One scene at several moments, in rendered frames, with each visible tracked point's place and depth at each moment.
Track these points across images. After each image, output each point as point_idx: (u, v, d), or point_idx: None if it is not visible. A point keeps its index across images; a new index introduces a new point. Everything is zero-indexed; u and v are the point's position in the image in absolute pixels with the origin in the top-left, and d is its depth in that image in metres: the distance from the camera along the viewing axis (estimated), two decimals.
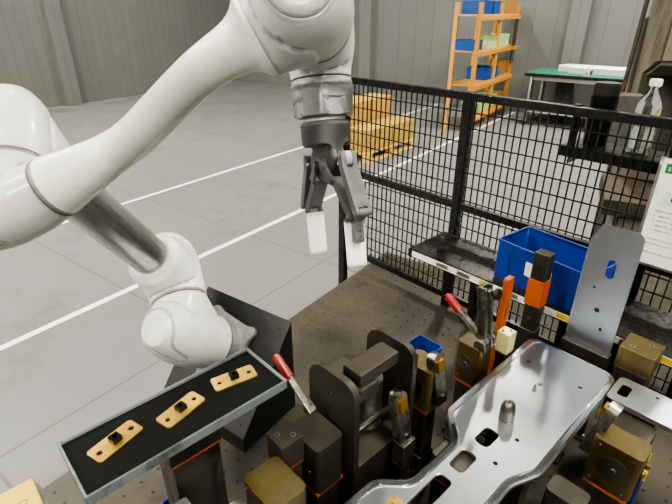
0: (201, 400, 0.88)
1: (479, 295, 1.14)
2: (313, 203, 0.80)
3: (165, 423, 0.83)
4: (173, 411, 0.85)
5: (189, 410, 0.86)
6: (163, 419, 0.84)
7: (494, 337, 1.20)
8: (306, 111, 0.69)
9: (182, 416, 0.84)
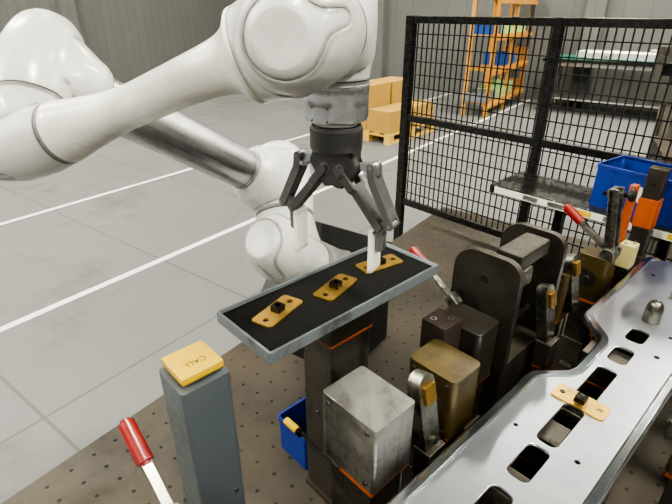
0: (354, 280, 0.81)
1: (611, 198, 1.08)
2: (302, 201, 0.76)
3: (325, 297, 0.76)
4: (328, 288, 0.79)
5: (345, 287, 0.79)
6: (321, 294, 0.77)
7: (620, 247, 1.13)
8: (335, 120, 0.63)
9: (340, 291, 0.78)
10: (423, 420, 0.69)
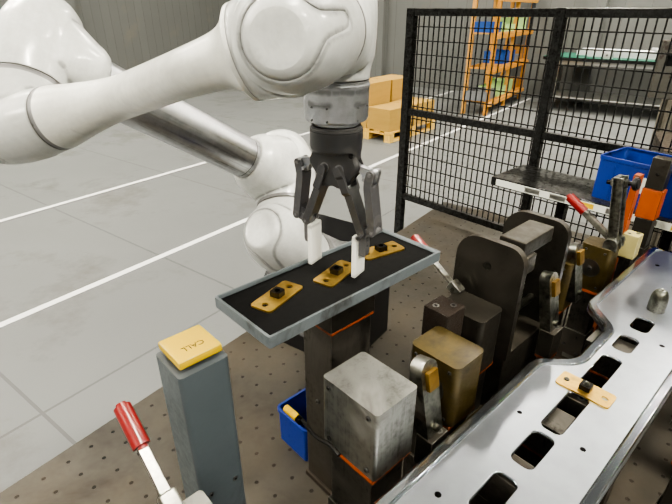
0: None
1: (615, 187, 1.06)
2: (314, 211, 0.75)
3: (325, 283, 0.75)
4: (329, 274, 0.78)
5: (346, 273, 0.78)
6: (321, 280, 0.76)
7: (624, 237, 1.12)
8: (335, 120, 0.63)
9: (340, 277, 0.77)
10: (425, 406, 0.68)
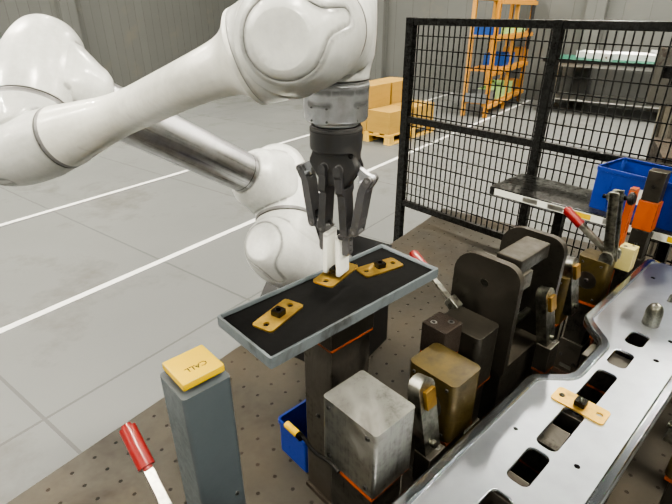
0: (355, 267, 0.80)
1: (611, 201, 1.08)
2: (327, 216, 0.74)
3: (325, 283, 0.75)
4: (328, 274, 0.78)
5: (345, 273, 0.78)
6: (321, 280, 0.76)
7: (620, 250, 1.14)
8: (335, 120, 0.63)
9: (340, 278, 0.77)
10: (423, 424, 0.69)
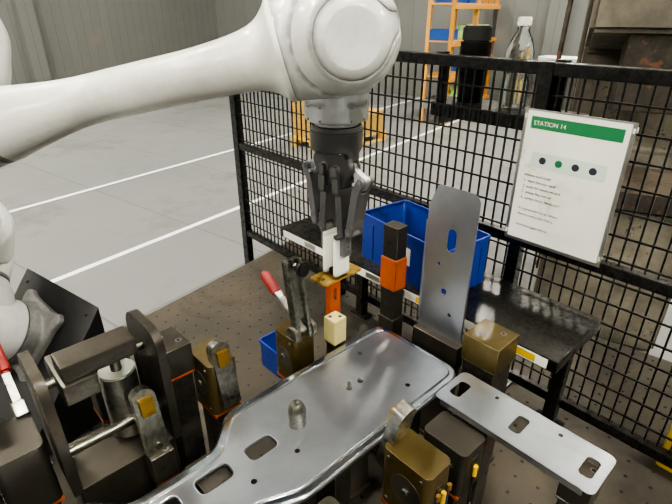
0: (357, 269, 0.79)
1: (284, 271, 0.93)
2: (328, 215, 0.74)
3: (320, 281, 0.76)
4: (328, 273, 0.78)
5: (345, 274, 0.78)
6: (318, 278, 0.77)
7: (314, 324, 0.98)
8: (327, 120, 0.63)
9: (337, 278, 0.77)
10: None
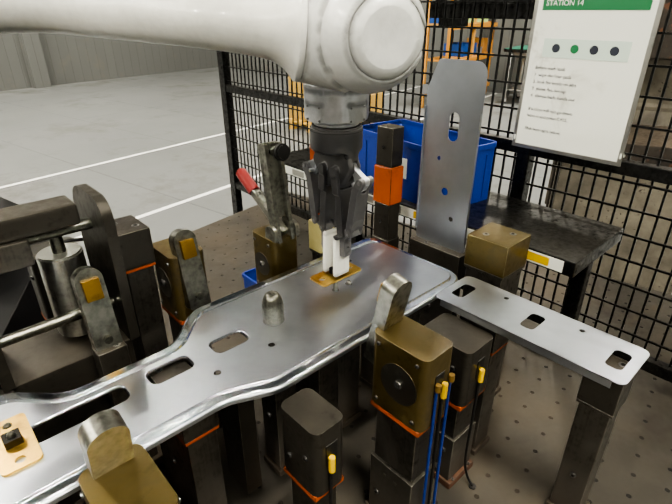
0: (357, 269, 0.79)
1: (261, 156, 0.81)
2: (328, 215, 0.74)
3: (320, 281, 0.76)
4: (328, 273, 0.78)
5: (345, 275, 0.78)
6: (318, 278, 0.77)
7: (296, 224, 0.86)
8: (326, 120, 0.63)
9: (337, 278, 0.77)
10: None
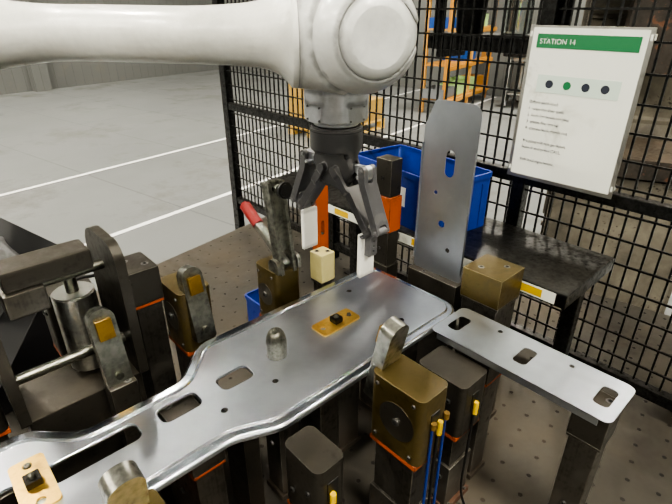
0: (356, 317, 0.84)
1: (264, 194, 0.84)
2: (309, 200, 0.77)
3: (321, 331, 0.80)
4: (328, 322, 0.83)
5: (344, 323, 0.82)
6: (319, 327, 0.81)
7: (298, 257, 0.90)
8: (326, 120, 0.63)
9: (337, 327, 0.81)
10: None
